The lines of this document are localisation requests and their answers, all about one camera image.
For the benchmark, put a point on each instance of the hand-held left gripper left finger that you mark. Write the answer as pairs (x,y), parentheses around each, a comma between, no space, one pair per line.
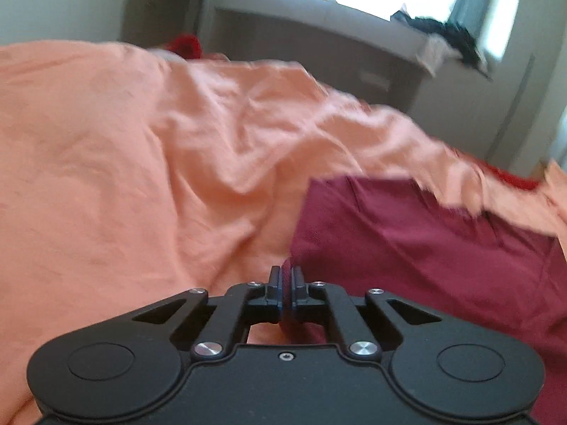
(275,292)

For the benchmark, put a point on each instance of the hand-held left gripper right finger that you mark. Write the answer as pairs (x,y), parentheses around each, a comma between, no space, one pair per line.
(297,292)

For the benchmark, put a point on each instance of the maroon garment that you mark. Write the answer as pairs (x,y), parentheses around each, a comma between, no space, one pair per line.
(421,248)

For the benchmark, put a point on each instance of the pile of dark clothes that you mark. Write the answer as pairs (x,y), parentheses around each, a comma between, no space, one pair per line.
(456,37)

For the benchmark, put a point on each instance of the orange blanket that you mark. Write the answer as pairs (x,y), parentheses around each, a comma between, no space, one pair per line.
(133,164)

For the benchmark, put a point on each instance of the grey bay window ledge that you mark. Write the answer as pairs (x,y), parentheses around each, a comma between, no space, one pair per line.
(310,40)

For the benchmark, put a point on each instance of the white cloth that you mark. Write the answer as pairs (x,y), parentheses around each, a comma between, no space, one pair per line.
(432,53)

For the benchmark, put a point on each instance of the grey wardrobe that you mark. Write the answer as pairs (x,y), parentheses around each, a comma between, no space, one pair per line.
(164,4)

